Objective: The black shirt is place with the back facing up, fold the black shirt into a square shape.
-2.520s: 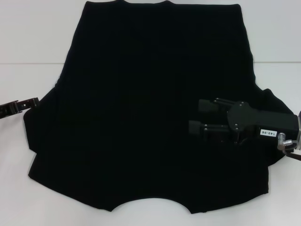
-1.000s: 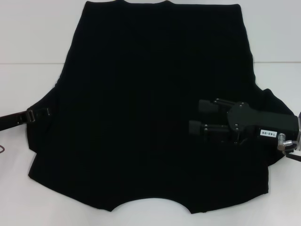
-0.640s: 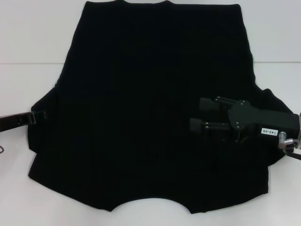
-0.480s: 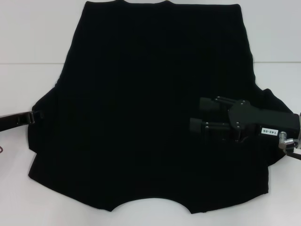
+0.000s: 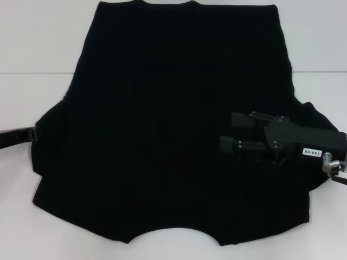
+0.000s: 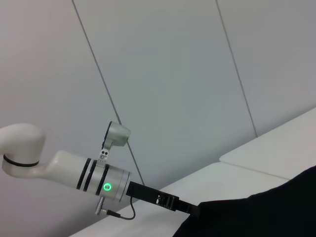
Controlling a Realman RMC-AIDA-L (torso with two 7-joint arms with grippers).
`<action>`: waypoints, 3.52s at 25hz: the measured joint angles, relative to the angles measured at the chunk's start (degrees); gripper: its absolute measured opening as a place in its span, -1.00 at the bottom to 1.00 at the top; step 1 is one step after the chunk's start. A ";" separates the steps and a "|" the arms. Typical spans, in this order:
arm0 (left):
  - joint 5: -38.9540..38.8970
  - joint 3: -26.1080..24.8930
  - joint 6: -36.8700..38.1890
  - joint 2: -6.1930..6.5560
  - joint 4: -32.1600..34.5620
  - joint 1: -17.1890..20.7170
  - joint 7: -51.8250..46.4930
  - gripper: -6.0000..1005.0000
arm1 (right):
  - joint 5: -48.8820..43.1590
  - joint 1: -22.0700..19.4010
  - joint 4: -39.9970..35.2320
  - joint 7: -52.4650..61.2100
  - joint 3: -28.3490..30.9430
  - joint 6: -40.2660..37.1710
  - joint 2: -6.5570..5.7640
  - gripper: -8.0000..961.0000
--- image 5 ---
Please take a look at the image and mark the metal right wrist connector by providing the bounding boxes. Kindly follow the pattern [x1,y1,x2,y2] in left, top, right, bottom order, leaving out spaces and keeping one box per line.
[322,152,347,174]

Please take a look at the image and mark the black shirt with pink print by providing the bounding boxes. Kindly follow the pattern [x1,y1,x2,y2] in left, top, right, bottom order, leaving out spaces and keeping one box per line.
[31,0,341,247]

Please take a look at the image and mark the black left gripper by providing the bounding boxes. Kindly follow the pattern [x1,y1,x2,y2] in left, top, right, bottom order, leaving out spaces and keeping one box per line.
[0,126,41,150]

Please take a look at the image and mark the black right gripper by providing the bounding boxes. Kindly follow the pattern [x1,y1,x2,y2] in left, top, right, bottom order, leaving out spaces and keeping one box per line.
[220,110,347,163]

